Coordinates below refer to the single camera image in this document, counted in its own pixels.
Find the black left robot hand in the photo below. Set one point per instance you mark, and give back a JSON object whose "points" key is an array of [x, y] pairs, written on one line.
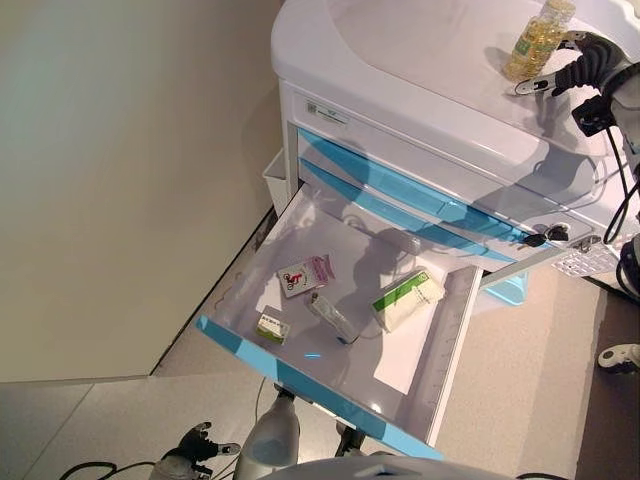
{"points": [[200, 445]]}

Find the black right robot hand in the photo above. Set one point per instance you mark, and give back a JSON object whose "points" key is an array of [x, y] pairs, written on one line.
{"points": [[592, 62]]}

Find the yellow pill bottle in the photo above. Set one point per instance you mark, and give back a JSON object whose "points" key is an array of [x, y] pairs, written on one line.
{"points": [[535, 42]]}

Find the blue front cart drawer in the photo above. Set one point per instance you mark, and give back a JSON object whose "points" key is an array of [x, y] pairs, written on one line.
{"points": [[375, 202], [400, 350], [400, 182]]}

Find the pink white medicine box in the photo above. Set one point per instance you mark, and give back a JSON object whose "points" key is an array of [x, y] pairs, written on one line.
{"points": [[305, 275]]}

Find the green white medicine box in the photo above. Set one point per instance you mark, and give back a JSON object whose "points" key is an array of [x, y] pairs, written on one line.
{"points": [[407, 300]]}

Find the small green white box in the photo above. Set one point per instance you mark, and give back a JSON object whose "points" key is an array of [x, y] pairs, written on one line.
{"points": [[272, 327]]}

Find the silver right robot leg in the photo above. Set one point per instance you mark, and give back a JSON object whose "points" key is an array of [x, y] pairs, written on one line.
{"points": [[350, 442]]}

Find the white blue medical cart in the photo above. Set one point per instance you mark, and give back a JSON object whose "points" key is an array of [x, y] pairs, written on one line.
{"points": [[425, 100]]}

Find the silver cart latch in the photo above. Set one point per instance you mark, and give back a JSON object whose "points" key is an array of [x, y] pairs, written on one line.
{"points": [[586, 244]]}

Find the black cart keys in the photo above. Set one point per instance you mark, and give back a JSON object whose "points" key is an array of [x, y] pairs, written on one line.
{"points": [[542, 237]]}

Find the silver ointment tube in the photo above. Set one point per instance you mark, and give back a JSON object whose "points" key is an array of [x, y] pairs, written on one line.
{"points": [[332, 317]]}

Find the grey robot torso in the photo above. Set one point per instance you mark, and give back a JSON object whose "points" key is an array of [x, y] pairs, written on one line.
{"points": [[390, 470]]}

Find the blue lid waste bin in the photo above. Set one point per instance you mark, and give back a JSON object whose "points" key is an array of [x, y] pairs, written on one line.
{"points": [[507, 290]]}

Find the white hanging cart bin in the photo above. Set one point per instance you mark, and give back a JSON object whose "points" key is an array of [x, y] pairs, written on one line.
{"points": [[275, 185]]}

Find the white bed caster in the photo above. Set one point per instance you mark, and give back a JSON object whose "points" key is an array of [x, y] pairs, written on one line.
{"points": [[617, 357]]}

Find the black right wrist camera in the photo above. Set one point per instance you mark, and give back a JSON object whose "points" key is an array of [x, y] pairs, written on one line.
{"points": [[592, 117]]}

